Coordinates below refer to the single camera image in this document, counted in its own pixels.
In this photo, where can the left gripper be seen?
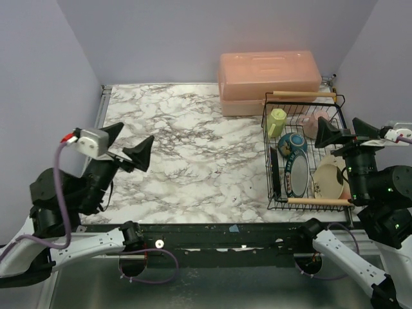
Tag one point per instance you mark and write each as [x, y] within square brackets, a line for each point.
[116, 157]

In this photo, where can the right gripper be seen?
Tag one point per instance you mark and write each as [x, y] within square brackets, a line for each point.
[349, 141]

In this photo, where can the pink and cream plate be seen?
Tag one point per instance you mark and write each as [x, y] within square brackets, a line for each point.
[339, 163]

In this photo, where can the pink ceramic mug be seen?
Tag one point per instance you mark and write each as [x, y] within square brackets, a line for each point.
[310, 123]

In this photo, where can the cream plate black patch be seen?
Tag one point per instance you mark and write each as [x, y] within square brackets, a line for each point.
[326, 183]

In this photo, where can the dark bowl cream inside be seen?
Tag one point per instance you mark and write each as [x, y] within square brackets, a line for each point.
[291, 142]

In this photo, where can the white plate teal lettered rim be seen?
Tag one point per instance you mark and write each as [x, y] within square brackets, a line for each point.
[296, 174]

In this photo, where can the yellow-green ceramic mug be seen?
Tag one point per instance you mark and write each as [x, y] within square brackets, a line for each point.
[276, 122]

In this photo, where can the red rimmed cream plate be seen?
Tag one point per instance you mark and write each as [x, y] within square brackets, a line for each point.
[275, 173]

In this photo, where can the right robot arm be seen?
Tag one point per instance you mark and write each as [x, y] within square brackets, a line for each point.
[385, 198]

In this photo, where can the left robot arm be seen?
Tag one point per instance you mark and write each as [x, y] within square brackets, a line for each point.
[44, 244]

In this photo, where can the translucent pink storage box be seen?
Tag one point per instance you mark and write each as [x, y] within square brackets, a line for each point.
[245, 78]

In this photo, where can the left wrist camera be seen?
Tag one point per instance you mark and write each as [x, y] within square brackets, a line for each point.
[91, 142]

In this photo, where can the black wire dish rack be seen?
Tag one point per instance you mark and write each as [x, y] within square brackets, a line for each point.
[294, 111]

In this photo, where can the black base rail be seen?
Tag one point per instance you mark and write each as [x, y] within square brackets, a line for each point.
[222, 245]

